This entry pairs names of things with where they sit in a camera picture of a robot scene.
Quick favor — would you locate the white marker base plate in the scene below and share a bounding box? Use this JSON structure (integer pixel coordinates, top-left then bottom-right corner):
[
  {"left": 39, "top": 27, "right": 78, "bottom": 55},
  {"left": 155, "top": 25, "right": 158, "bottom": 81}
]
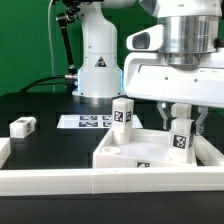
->
[{"left": 56, "top": 114, "right": 144, "bottom": 129}]

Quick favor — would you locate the white square table top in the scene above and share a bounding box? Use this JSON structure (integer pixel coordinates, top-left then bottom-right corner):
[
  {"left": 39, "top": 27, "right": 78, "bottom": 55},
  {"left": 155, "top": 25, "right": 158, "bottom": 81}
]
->
[{"left": 92, "top": 129, "right": 197, "bottom": 168}]

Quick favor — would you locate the black cable bundle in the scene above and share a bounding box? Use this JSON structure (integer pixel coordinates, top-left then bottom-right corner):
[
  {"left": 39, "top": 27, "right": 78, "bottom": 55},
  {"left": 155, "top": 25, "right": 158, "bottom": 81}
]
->
[{"left": 19, "top": 75, "right": 80, "bottom": 94}]

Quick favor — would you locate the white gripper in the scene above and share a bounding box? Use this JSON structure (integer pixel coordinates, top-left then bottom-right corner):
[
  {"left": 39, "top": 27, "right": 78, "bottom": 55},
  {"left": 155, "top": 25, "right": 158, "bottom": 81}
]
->
[{"left": 124, "top": 51, "right": 224, "bottom": 135}]

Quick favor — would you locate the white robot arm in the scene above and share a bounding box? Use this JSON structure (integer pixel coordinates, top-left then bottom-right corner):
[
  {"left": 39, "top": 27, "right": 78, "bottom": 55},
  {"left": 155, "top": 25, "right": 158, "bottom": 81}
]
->
[{"left": 77, "top": 0, "right": 224, "bottom": 109}]

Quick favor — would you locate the white U-shaped obstacle fence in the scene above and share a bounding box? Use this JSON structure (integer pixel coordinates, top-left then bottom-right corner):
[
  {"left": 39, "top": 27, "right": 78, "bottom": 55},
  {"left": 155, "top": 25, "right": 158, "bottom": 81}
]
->
[{"left": 0, "top": 138, "right": 224, "bottom": 196}]

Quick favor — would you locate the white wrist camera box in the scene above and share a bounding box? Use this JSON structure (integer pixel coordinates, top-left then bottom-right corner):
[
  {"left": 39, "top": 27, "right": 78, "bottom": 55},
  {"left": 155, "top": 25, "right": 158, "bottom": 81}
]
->
[{"left": 126, "top": 24, "right": 164, "bottom": 52}]

